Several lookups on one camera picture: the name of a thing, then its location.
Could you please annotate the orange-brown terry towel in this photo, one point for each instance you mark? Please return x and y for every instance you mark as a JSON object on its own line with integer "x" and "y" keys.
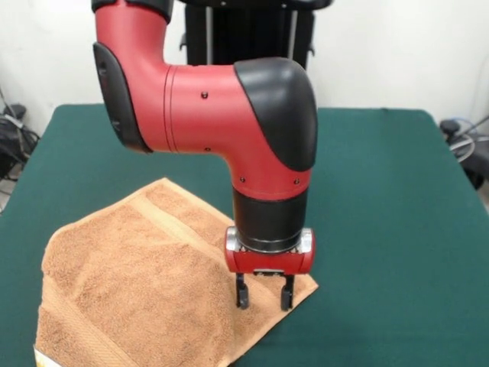
{"x": 133, "y": 275}

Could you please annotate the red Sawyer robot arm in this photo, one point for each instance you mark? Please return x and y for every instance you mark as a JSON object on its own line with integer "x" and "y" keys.
{"x": 210, "y": 114}

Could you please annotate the dark green table cloth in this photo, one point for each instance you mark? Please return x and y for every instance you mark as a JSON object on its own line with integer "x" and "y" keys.
{"x": 382, "y": 229}

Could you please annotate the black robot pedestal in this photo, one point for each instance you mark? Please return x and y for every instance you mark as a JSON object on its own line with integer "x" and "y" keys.
{"x": 248, "y": 34}

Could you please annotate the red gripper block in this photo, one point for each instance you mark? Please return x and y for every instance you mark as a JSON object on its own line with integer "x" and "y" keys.
{"x": 267, "y": 262}

